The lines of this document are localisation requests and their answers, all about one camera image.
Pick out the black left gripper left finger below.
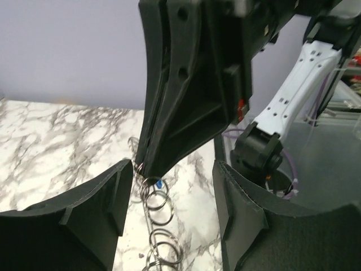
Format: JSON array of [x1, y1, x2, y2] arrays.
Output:
[[1, 159, 133, 270]]

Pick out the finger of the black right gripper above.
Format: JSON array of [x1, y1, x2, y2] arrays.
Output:
[[135, 1, 175, 175]]

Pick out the clear plastic storage bin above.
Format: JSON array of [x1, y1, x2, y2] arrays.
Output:
[[296, 81, 360, 126]]

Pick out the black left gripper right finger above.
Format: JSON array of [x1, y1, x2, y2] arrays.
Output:
[[213, 160, 360, 270]]

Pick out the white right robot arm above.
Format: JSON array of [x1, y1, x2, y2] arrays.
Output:
[[135, 1, 360, 184]]

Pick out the silver keyring chain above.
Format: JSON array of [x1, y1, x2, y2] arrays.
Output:
[[128, 137, 184, 271]]

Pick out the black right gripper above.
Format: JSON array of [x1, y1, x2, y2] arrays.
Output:
[[146, 1, 313, 177]]

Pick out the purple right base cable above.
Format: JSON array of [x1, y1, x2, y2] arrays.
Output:
[[222, 76, 331, 200]]

